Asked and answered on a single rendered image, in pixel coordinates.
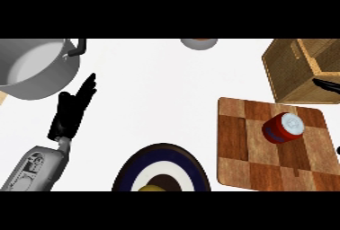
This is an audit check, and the blue and white plate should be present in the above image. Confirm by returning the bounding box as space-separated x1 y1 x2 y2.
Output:
111 143 213 192

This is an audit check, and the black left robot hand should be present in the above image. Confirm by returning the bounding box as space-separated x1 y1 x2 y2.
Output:
46 72 97 142

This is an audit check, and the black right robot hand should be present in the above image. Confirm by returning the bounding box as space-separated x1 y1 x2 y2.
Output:
312 78 340 155

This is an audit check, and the yellow-green fruit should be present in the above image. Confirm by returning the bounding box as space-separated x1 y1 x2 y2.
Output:
137 184 167 192

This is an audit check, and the wicker basket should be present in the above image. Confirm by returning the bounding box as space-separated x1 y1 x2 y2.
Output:
260 39 340 105

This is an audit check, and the wooden cutting board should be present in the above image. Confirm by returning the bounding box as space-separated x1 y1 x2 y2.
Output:
216 96 340 192

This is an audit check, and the grey cup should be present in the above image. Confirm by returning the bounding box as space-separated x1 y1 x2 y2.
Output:
179 39 219 51

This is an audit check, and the red can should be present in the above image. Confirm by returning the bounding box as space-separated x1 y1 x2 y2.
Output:
260 111 307 145

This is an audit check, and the grey metal pot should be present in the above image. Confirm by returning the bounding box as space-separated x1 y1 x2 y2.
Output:
0 39 87 102

